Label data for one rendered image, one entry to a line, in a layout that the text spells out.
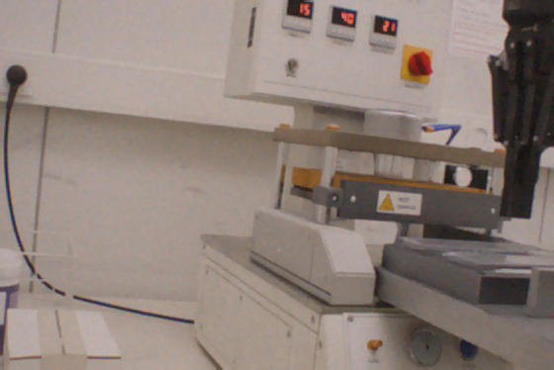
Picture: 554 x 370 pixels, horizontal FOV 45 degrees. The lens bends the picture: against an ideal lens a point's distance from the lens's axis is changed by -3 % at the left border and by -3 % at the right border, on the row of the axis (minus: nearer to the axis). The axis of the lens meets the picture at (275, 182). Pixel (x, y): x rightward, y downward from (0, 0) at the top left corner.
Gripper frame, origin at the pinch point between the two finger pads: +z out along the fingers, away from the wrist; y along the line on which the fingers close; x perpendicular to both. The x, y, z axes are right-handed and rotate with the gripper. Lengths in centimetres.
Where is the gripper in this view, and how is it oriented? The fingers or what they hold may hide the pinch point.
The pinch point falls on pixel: (519, 183)
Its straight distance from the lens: 72.8
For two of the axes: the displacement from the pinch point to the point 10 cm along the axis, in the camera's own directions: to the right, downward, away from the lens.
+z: -1.1, 9.9, 0.6
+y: 3.4, 0.9, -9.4
